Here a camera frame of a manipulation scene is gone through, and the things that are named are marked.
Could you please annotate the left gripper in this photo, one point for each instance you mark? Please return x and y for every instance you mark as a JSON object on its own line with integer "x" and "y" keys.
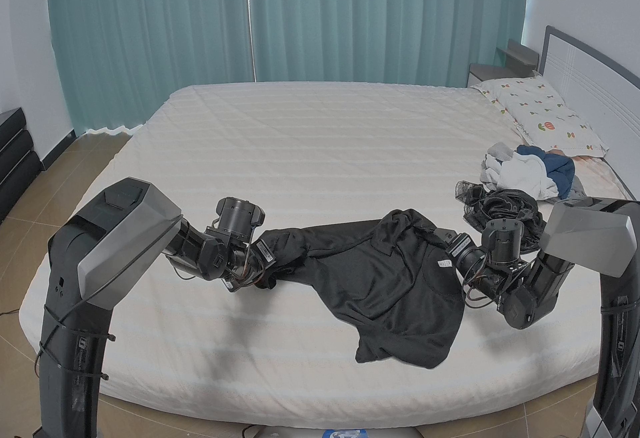
{"x": 260, "y": 261}

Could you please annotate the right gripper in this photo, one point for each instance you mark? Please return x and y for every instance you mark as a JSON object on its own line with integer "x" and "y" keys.
{"x": 465, "y": 253}

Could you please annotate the black shirt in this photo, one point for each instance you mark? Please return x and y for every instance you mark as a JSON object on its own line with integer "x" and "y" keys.
{"x": 390, "y": 286}

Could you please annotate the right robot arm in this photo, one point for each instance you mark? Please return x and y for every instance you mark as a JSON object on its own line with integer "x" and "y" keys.
{"x": 590, "y": 236}

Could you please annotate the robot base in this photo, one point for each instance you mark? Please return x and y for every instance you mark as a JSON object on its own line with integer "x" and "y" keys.
{"x": 310, "y": 433}

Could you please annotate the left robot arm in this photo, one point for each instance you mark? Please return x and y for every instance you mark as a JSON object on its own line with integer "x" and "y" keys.
{"x": 125, "y": 226}

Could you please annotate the pile of clothes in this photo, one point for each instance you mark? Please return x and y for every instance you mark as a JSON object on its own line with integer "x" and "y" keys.
{"x": 520, "y": 176}

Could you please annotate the bed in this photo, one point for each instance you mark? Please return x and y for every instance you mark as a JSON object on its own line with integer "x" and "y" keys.
{"x": 300, "y": 151}

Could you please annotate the black satin garment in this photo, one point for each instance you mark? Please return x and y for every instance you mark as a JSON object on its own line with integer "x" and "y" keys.
{"x": 505, "y": 203}

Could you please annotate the dark blue garment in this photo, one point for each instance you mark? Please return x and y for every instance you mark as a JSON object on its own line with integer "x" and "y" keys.
{"x": 562, "y": 171}

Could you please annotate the white printed pillow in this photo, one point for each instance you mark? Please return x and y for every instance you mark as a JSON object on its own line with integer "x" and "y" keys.
{"x": 540, "y": 111}

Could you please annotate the grey bedside table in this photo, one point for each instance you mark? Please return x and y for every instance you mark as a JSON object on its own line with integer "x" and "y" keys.
{"x": 520, "y": 54}

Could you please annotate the blue-green curtain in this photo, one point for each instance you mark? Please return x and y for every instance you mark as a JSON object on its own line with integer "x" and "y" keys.
{"x": 150, "y": 26}
{"x": 390, "y": 1}

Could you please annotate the black chest of drawers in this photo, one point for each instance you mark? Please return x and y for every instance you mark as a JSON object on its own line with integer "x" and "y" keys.
{"x": 15, "y": 161}

